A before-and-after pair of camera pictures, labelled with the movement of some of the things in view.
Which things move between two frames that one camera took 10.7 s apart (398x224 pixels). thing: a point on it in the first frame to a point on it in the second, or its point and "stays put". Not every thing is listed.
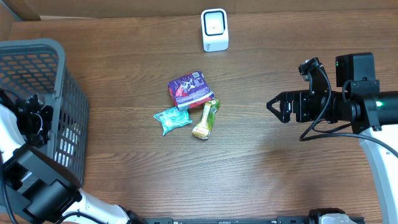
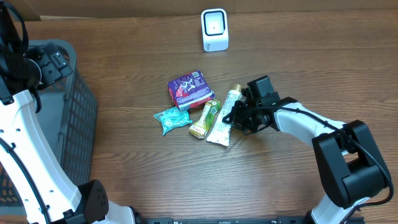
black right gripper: x=300 y=98 to x=239 y=121
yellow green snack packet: x=206 y=122 stays put
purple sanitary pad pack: x=189 y=91 stays put
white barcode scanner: x=214 y=30 stays put
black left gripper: x=41 y=140 to x=51 y=73
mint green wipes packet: x=171 y=118 stays put
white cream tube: x=68 y=145 to x=221 y=133
